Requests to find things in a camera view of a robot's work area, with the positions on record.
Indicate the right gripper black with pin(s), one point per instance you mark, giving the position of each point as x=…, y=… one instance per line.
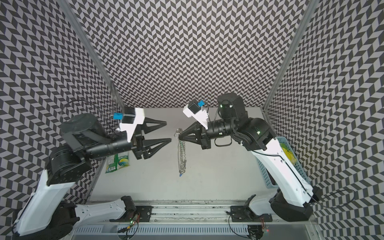
x=201, y=136

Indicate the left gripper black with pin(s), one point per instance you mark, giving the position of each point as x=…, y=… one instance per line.
x=138, y=141

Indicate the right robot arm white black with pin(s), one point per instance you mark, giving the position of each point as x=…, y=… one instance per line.
x=293, y=198

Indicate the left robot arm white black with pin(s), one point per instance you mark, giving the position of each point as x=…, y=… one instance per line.
x=47, y=216

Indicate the green candy bag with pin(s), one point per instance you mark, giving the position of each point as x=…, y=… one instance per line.
x=117, y=162

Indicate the light blue plastic basket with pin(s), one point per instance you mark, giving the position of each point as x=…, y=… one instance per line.
x=269, y=180

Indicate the left base wiring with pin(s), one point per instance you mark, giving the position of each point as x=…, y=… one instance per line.
x=129, y=226

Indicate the base wiring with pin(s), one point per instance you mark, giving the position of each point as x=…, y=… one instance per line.
x=129, y=226
x=255, y=230

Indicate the yellow green plastic bag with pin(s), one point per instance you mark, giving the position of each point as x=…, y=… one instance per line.
x=289, y=153

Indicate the right base wiring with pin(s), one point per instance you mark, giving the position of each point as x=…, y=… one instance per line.
x=255, y=230

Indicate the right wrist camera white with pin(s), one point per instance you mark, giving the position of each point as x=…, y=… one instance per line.
x=194, y=109

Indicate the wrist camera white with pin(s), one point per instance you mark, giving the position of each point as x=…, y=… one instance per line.
x=129, y=120
x=194, y=109

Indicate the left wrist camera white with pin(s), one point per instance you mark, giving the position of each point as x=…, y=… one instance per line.
x=129, y=120

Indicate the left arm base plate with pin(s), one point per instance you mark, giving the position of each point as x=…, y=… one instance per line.
x=140, y=214

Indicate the aluminium frame rail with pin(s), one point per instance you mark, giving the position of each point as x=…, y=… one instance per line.
x=207, y=220

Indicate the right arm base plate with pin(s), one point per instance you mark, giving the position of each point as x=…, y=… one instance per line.
x=242, y=214

